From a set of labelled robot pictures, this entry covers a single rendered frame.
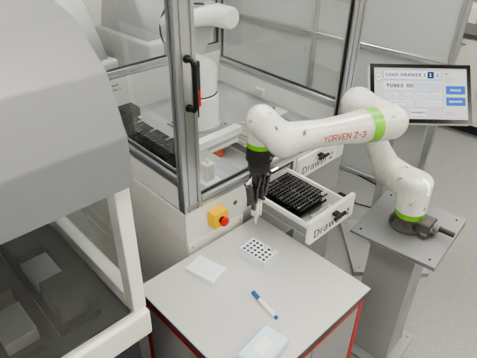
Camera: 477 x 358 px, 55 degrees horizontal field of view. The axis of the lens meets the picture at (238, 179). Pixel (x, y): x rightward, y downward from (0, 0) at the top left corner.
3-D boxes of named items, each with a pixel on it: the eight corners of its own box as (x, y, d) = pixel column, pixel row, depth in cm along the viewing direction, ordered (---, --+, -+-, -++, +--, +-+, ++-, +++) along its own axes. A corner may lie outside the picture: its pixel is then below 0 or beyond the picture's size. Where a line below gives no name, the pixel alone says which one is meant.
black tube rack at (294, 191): (325, 205, 193) (327, 193, 189) (298, 224, 183) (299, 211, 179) (286, 184, 206) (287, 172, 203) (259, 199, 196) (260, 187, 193)
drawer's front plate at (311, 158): (335, 158, 229) (338, 139, 223) (297, 180, 212) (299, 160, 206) (332, 157, 230) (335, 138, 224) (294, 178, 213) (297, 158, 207)
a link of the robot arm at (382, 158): (390, 160, 203) (354, 74, 167) (417, 177, 191) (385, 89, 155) (368, 179, 203) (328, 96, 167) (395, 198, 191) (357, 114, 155)
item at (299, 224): (346, 211, 191) (348, 199, 187) (307, 239, 176) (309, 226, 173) (276, 172, 215) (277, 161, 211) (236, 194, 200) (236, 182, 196)
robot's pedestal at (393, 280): (413, 337, 238) (453, 225, 195) (388, 377, 219) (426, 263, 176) (360, 307, 254) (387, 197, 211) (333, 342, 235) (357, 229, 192)
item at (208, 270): (226, 270, 171) (226, 268, 170) (213, 285, 165) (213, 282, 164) (199, 257, 177) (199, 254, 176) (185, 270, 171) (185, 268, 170)
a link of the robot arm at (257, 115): (268, 96, 148) (238, 101, 144) (289, 111, 139) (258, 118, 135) (266, 133, 156) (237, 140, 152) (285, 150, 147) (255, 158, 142)
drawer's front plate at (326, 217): (352, 214, 192) (355, 192, 185) (308, 246, 175) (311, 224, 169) (348, 212, 193) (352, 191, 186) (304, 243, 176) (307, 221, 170)
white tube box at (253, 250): (277, 258, 177) (277, 251, 175) (263, 270, 172) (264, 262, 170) (253, 243, 184) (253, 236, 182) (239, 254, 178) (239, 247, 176)
